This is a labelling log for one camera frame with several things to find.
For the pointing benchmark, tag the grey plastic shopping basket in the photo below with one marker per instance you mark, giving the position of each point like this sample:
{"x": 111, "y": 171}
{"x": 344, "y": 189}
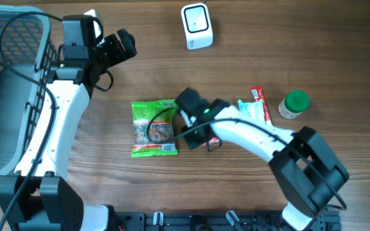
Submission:
{"x": 26, "y": 46}

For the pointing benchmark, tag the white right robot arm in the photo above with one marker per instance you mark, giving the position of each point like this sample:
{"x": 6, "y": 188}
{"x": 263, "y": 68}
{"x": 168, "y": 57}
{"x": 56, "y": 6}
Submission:
{"x": 308, "y": 172}

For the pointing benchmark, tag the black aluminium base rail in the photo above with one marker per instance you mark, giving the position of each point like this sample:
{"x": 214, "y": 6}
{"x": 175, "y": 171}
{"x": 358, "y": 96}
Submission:
{"x": 266, "y": 220}

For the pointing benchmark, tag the teal snack packet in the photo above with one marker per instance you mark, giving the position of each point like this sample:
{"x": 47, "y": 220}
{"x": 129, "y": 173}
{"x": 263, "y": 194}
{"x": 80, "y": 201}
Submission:
{"x": 252, "y": 110}

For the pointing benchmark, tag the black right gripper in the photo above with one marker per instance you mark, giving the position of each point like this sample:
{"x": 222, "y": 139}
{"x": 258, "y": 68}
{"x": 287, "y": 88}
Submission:
{"x": 193, "y": 144}

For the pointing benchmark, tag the green lid spice jar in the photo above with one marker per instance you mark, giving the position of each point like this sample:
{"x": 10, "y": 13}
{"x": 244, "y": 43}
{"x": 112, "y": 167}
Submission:
{"x": 293, "y": 104}

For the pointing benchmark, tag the red tissue pack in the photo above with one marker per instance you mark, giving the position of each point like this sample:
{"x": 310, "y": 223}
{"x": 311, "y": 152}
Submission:
{"x": 214, "y": 140}

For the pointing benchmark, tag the white barcode scanner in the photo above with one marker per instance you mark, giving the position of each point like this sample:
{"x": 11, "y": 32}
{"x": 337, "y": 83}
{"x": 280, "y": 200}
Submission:
{"x": 197, "y": 26}

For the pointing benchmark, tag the red snack stick packet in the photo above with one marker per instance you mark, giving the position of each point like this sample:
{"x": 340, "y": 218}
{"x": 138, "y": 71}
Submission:
{"x": 258, "y": 93}

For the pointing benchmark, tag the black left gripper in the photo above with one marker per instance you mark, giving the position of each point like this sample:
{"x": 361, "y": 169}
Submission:
{"x": 129, "y": 42}

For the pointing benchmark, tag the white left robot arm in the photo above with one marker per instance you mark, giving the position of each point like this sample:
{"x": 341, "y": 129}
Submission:
{"x": 37, "y": 196}

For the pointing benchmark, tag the green gummy candy bag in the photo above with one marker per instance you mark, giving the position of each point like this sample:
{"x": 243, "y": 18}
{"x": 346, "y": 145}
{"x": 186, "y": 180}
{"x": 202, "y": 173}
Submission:
{"x": 153, "y": 130}

